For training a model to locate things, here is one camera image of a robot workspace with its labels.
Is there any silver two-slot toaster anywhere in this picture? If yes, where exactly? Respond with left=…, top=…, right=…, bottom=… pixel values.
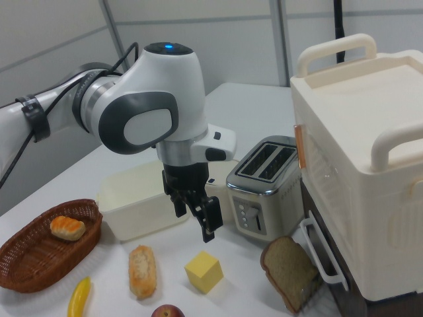
left=225, top=135, right=305, bottom=244

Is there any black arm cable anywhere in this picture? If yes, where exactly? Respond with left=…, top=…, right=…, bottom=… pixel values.
left=0, top=42, right=139, bottom=190

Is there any cream open plastic box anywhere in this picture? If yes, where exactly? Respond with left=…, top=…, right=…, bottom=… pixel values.
left=95, top=160, right=191, bottom=244

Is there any red apple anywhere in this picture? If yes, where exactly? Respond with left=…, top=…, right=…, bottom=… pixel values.
left=151, top=304, right=186, bottom=317

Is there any brown bread slice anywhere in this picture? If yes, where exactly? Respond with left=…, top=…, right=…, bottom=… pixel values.
left=260, top=236, right=320, bottom=314

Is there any large cream cabinet with handles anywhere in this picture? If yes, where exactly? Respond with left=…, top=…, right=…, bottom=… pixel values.
left=289, top=32, right=423, bottom=303

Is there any long crumb-topped bread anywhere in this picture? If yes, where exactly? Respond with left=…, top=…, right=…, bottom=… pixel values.
left=128, top=244, right=157, bottom=300

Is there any small cream lidded container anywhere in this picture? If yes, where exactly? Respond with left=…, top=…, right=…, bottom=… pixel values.
left=204, top=160, right=241, bottom=229

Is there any black pole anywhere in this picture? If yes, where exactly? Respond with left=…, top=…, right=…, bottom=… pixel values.
left=332, top=0, right=347, bottom=63

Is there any yellow cube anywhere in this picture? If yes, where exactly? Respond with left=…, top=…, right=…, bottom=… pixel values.
left=184, top=250, right=224, bottom=295

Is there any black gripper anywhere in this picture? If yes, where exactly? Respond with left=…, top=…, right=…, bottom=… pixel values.
left=161, top=160, right=223, bottom=244

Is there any black printed velcro strap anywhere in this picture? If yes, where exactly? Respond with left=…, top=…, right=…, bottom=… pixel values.
left=73, top=67, right=115, bottom=100

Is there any brown wicker basket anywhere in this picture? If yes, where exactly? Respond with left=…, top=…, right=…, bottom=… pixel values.
left=0, top=198, right=104, bottom=293

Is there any orange striped bread roll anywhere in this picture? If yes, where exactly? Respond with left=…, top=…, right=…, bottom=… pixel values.
left=50, top=215, right=86, bottom=241

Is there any yellow banana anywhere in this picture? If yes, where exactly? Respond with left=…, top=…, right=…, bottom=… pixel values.
left=67, top=276, right=92, bottom=317

